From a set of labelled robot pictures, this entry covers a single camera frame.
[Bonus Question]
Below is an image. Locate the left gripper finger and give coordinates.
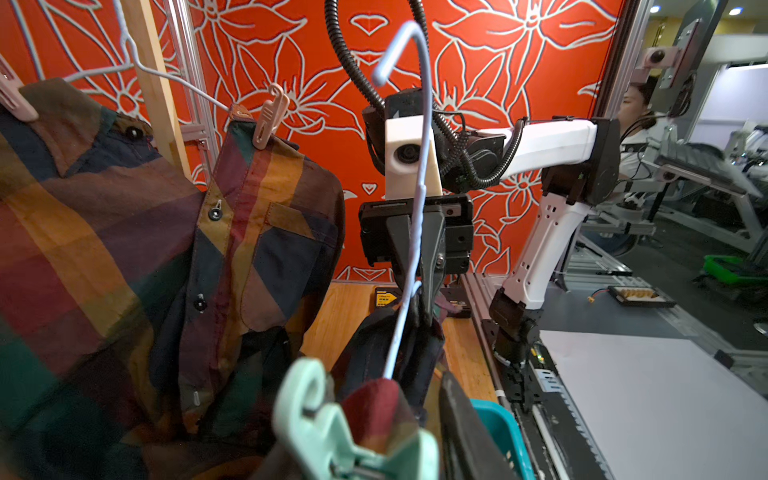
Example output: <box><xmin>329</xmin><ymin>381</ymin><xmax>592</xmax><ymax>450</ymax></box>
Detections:
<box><xmin>439</xmin><ymin>372</ymin><xmax>519</xmax><ymax>479</ymax></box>

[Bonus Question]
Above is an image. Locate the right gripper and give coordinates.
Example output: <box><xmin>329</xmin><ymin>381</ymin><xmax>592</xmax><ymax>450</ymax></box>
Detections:
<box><xmin>358</xmin><ymin>194</ymin><xmax>473</xmax><ymax>326</ymax></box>

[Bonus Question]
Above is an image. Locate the dark plaid shirt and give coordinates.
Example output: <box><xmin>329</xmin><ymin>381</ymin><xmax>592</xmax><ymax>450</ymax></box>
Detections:
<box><xmin>1</xmin><ymin>79</ymin><xmax>345</xmax><ymax>479</ymax></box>
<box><xmin>251</xmin><ymin>302</ymin><xmax>517</xmax><ymax>480</ymax></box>

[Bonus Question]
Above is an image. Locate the white wire hanger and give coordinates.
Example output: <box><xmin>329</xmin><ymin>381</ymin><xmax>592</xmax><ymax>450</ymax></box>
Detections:
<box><xmin>371</xmin><ymin>20</ymin><xmax>434</xmax><ymax>380</ymax></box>

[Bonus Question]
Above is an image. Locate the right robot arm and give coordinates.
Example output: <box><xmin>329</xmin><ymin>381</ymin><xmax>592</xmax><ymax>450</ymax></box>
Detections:
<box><xmin>323</xmin><ymin>1</ymin><xmax>619</xmax><ymax>366</ymax></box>

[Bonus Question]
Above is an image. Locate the teal plastic basket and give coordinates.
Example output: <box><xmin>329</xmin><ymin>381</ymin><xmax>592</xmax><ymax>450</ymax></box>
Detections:
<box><xmin>471</xmin><ymin>399</ymin><xmax>537</xmax><ymax>480</ymax></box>

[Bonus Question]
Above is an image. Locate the beige clothespin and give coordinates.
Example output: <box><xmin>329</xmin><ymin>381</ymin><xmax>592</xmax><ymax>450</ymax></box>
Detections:
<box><xmin>252</xmin><ymin>83</ymin><xmax>290</xmax><ymax>150</ymax></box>

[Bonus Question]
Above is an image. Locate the wooden hanging rack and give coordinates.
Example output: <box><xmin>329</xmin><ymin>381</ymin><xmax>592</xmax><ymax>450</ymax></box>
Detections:
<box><xmin>121</xmin><ymin>0</ymin><xmax>192</xmax><ymax>180</ymax></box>

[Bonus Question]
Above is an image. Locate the pink clothespin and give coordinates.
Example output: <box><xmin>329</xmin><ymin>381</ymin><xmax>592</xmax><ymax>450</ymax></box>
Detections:
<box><xmin>0</xmin><ymin>55</ymin><xmax>39</xmax><ymax>122</ymax></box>

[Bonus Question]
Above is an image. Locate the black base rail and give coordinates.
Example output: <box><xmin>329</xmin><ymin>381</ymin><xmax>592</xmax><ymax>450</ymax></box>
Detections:
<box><xmin>481</xmin><ymin>319</ymin><xmax>614</xmax><ymax>479</ymax></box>

